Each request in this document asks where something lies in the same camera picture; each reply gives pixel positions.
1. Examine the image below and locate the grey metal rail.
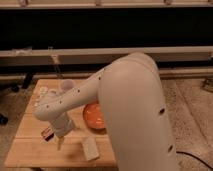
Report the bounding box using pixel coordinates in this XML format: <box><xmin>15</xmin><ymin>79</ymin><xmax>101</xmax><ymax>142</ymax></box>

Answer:
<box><xmin>0</xmin><ymin>46</ymin><xmax>213</xmax><ymax>67</ymax></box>

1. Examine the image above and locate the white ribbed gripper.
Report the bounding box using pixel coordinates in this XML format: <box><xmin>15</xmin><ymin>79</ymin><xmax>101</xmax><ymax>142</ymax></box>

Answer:
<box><xmin>50</xmin><ymin>112</ymin><xmax>75</xmax><ymax>150</ymax></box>

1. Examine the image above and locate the black cable on floor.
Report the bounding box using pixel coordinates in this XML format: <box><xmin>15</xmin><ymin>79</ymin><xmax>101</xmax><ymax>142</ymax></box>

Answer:
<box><xmin>175</xmin><ymin>150</ymin><xmax>213</xmax><ymax>171</ymax></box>

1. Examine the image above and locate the white rectangular sponge block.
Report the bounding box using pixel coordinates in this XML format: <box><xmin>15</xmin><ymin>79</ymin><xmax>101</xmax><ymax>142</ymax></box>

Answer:
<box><xmin>81</xmin><ymin>137</ymin><xmax>100</xmax><ymax>161</ymax></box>

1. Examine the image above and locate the dark brown eraser block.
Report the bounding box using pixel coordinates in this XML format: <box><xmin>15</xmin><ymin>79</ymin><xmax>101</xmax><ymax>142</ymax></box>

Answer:
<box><xmin>41</xmin><ymin>127</ymin><xmax>54</xmax><ymax>141</ymax></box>

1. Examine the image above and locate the clear plastic cup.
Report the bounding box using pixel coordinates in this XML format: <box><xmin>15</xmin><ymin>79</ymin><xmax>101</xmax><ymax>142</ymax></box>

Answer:
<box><xmin>59</xmin><ymin>79</ymin><xmax>74</xmax><ymax>94</ymax></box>

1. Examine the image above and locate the orange bowl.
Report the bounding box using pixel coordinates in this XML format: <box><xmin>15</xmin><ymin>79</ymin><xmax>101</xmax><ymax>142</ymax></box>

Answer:
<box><xmin>83</xmin><ymin>102</ymin><xmax>105</xmax><ymax>130</ymax></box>

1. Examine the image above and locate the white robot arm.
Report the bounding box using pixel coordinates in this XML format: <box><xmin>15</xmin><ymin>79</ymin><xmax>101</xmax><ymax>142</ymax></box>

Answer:
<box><xmin>34</xmin><ymin>53</ymin><xmax>179</xmax><ymax>171</ymax></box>

